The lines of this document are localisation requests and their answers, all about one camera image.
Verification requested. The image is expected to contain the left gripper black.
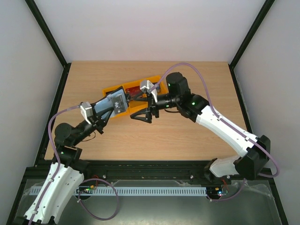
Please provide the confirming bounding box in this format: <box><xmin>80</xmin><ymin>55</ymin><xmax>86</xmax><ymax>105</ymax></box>
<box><xmin>73</xmin><ymin>105</ymin><xmax>114</xmax><ymax>146</ymax></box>

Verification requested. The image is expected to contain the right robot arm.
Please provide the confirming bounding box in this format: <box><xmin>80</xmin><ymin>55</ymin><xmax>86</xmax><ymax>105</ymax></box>
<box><xmin>130</xmin><ymin>72</ymin><xmax>270</xmax><ymax>184</ymax></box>

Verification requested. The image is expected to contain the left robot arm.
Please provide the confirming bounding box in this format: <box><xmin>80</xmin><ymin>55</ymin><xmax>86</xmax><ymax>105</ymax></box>
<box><xmin>14</xmin><ymin>106</ymin><xmax>113</xmax><ymax>225</ymax></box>

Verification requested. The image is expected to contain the red card stack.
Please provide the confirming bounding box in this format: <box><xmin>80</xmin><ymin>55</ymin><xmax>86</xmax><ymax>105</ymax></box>
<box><xmin>125</xmin><ymin>86</ymin><xmax>141</xmax><ymax>98</ymax></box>

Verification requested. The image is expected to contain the orange plastic sorting bin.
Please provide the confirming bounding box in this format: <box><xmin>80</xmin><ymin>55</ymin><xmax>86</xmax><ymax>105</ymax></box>
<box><xmin>102</xmin><ymin>75</ymin><xmax>170</xmax><ymax>120</ymax></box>

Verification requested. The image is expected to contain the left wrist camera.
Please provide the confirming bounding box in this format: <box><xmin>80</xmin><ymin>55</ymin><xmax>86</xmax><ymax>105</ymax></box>
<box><xmin>80</xmin><ymin>102</ymin><xmax>93</xmax><ymax>125</ymax></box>

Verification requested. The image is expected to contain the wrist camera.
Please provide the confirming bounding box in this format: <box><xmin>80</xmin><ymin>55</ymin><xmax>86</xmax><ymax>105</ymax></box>
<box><xmin>140</xmin><ymin>80</ymin><xmax>158</xmax><ymax>103</ymax></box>
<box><xmin>80</xmin><ymin>102</ymin><xmax>93</xmax><ymax>125</ymax></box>

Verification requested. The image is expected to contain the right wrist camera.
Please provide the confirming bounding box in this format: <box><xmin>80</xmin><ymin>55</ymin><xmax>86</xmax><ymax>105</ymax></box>
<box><xmin>140</xmin><ymin>80</ymin><xmax>158</xmax><ymax>103</ymax></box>

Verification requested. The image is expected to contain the black aluminium frame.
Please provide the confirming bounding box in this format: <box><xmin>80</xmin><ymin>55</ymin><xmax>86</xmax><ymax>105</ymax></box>
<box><xmin>7</xmin><ymin>0</ymin><xmax>274</xmax><ymax>225</ymax></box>

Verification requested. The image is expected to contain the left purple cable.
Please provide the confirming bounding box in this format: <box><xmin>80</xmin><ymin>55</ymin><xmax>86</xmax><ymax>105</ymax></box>
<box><xmin>28</xmin><ymin>105</ymin><xmax>83</xmax><ymax>225</ymax></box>

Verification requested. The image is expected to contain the purple cable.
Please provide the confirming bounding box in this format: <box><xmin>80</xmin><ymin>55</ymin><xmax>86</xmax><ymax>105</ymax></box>
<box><xmin>150</xmin><ymin>62</ymin><xmax>281</xmax><ymax>202</ymax></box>
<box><xmin>28</xmin><ymin>105</ymin><xmax>83</xmax><ymax>225</ymax></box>

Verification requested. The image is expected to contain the white slotted cable duct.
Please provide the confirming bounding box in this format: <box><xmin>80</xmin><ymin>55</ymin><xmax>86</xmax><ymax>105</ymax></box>
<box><xmin>28</xmin><ymin>186</ymin><xmax>207</xmax><ymax>196</ymax></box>

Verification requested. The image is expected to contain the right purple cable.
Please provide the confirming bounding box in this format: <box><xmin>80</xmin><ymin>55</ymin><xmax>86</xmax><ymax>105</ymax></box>
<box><xmin>150</xmin><ymin>62</ymin><xmax>281</xmax><ymax>202</ymax></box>

